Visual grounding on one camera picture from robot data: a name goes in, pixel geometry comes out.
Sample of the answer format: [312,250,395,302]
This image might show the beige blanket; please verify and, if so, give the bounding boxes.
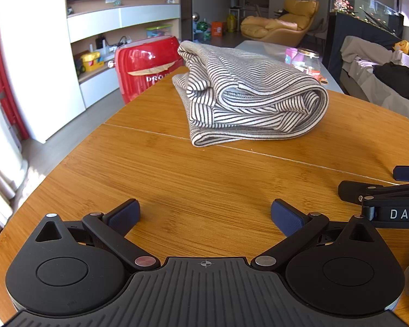
[341,36,396,75]

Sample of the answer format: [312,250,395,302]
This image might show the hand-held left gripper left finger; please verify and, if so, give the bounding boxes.
[35,198,160,270]

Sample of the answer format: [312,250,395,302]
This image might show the clear box with green lid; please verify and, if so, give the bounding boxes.
[146,25,174,39]

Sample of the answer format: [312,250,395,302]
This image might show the glass jar with label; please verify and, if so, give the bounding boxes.
[291,48,323,82]

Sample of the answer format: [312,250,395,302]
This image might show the black white striped shirt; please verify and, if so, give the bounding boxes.
[172,40,329,149]

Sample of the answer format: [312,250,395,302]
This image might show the red plastic rack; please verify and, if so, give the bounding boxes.
[0,0,29,140]

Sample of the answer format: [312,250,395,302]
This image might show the yellow lounge chair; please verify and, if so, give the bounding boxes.
[240,0,320,47]

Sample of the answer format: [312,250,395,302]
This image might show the white wooden television cabinet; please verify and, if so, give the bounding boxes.
[0,0,183,144]

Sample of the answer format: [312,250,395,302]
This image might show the black fish tank cabinet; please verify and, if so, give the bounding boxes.
[325,13,404,75]

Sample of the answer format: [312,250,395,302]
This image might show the grey sofa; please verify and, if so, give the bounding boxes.
[339,36,409,125]

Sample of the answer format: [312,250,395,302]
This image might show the black jacket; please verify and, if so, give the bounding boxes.
[373,62,409,106]

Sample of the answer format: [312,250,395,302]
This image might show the glass fish tank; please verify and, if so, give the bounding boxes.
[330,0,404,35]

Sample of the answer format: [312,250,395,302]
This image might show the white coffee table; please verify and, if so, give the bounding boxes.
[234,40,345,94]

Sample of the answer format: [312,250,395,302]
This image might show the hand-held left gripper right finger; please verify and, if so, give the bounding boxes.
[252,198,379,270]

